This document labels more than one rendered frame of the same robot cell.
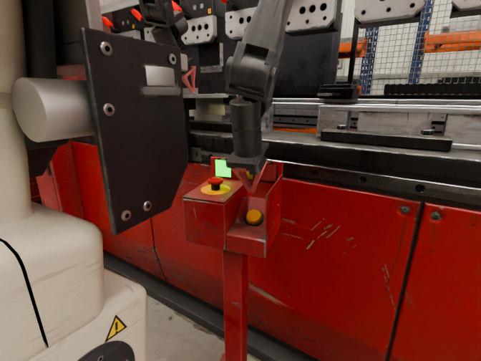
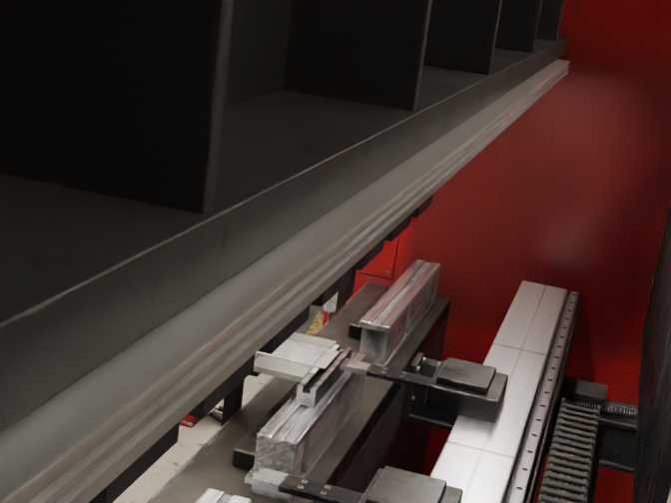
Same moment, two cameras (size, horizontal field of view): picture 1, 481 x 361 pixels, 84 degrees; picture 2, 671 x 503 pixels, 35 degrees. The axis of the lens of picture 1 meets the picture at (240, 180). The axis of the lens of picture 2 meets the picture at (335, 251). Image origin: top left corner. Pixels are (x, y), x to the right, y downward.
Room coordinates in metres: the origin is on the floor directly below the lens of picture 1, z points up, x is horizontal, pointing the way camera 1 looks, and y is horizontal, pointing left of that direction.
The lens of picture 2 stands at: (0.58, -1.41, 1.64)
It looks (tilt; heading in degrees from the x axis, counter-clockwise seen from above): 16 degrees down; 72
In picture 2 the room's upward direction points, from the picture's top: 7 degrees clockwise
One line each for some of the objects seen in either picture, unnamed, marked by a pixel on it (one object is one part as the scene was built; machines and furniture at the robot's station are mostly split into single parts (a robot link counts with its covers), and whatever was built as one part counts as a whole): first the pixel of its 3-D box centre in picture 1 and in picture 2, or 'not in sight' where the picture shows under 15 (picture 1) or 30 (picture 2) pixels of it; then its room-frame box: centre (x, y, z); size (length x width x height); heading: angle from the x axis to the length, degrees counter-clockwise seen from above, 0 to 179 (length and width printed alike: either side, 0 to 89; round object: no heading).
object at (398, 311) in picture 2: not in sight; (400, 309); (1.38, 0.57, 0.92); 0.50 x 0.06 x 0.10; 57
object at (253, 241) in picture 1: (235, 201); not in sight; (0.61, 0.01, 0.75); 0.20 x 0.16 x 0.18; 70
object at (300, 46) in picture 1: (235, 72); (667, 315); (1.64, 0.03, 1.12); 1.13 x 0.02 x 0.44; 57
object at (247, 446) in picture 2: (211, 125); (282, 423); (1.01, 0.11, 0.89); 0.30 x 0.05 x 0.03; 57
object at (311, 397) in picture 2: (217, 99); (325, 374); (1.07, 0.09, 0.98); 0.20 x 0.03 x 0.03; 57
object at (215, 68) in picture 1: (210, 58); (339, 286); (1.08, 0.11, 1.13); 0.10 x 0.02 x 0.10; 57
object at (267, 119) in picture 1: (223, 116); (315, 416); (1.05, 0.06, 0.92); 0.39 x 0.06 x 0.10; 57
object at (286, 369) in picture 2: (184, 96); (245, 343); (0.96, 0.19, 1.00); 0.26 x 0.18 x 0.01; 147
